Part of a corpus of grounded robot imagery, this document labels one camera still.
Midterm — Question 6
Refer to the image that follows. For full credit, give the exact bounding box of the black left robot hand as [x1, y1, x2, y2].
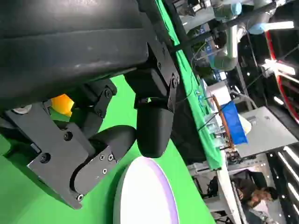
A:
[0, 0, 180, 210]

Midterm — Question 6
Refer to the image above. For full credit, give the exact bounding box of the orange white toy bread roll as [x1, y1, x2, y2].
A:
[50, 93, 75, 117]

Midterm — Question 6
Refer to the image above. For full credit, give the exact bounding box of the green background cloth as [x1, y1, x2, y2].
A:
[156, 0, 222, 170]

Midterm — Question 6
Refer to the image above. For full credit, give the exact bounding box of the black backdrop curtain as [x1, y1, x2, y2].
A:
[163, 0, 207, 164]

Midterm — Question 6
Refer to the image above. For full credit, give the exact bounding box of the green table cloth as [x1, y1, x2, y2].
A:
[0, 74, 216, 224]

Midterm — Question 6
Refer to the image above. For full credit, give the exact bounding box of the lilac plate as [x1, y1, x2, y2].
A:
[113, 155, 180, 224]

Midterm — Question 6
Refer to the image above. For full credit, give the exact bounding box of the blue bin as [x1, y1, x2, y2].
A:
[220, 101, 249, 145]

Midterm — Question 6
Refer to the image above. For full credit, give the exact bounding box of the white background table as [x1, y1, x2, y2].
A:
[216, 149, 244, 224]

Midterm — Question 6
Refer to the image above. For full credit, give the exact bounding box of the grey desk panel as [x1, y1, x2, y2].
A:
[235, 106, 299, 158]

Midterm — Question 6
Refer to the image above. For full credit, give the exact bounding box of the person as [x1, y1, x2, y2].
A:
[231, 171, 288, 224]

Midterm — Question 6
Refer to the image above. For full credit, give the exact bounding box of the red curved frame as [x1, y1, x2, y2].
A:
[264, 29, 299, 128]

